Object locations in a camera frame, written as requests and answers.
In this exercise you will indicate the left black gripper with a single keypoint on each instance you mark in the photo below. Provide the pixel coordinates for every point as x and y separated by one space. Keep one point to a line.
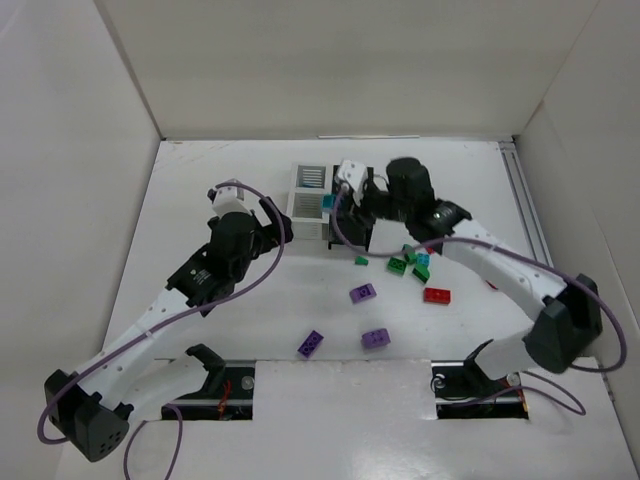
273 223

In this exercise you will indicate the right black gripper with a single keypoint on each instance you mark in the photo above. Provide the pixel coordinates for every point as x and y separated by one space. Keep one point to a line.
351 215

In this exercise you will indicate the green wedge lego brick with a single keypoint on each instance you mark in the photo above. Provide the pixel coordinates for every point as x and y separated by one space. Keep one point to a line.
409 254

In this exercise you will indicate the small blue lego brick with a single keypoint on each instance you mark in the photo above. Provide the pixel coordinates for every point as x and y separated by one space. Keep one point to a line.
423 259

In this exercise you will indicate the green square lego brick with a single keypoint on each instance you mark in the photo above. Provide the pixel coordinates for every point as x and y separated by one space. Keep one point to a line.
397 266

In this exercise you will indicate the green sloped lego brick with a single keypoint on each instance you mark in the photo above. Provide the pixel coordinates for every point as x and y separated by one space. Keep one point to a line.
421 272

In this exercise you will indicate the small green lego piece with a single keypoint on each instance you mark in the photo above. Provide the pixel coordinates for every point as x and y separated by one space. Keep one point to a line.
361 261

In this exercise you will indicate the teal lego brick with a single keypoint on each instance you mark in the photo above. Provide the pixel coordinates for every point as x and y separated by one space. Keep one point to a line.
328 202

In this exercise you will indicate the red rectangular lego brick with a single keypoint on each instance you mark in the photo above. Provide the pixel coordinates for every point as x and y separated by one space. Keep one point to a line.
437 296

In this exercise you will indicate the purple arched lego brick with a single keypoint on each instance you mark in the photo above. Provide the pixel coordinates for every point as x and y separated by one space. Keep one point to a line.
362 293

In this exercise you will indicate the purple rounded lego brick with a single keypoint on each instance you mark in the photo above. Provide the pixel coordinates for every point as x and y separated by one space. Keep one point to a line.
375 339

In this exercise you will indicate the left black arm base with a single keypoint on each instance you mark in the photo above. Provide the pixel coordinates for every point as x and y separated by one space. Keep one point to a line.
226 393

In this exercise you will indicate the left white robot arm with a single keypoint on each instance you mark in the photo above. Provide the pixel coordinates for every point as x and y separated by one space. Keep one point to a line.
94 407

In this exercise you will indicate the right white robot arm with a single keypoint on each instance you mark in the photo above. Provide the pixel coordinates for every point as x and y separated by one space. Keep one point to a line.
564 313

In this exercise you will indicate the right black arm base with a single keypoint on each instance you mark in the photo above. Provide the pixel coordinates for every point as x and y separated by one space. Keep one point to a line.
462 391

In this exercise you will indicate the black two-bin container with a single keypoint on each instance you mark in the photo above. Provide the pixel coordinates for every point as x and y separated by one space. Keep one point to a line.
350 225

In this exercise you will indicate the white two-bin container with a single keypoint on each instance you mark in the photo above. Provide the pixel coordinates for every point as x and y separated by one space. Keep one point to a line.
309 184

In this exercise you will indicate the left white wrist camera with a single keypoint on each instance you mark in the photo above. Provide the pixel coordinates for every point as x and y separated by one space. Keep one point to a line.
227 199

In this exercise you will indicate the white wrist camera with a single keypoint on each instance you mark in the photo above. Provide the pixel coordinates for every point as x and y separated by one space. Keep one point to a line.
227 199
354 175

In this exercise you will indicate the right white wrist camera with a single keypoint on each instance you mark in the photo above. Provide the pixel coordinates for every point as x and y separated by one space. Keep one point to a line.
354 175

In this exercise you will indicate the aluminium rail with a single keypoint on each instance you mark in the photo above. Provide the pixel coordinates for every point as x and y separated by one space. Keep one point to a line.
525 204

